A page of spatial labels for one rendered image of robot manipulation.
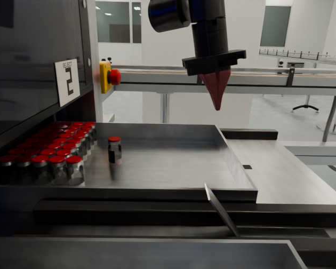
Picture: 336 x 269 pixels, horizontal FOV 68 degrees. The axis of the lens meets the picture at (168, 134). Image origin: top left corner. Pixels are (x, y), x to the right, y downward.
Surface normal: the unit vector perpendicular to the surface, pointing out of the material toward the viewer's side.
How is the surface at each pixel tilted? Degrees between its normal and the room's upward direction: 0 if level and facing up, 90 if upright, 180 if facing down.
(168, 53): 90
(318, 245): 0
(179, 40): 90
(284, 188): 0
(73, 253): 90
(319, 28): 90
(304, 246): 0
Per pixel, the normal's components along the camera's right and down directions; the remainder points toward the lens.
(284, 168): 0.02, -0.94
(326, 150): 0.01, 0.34
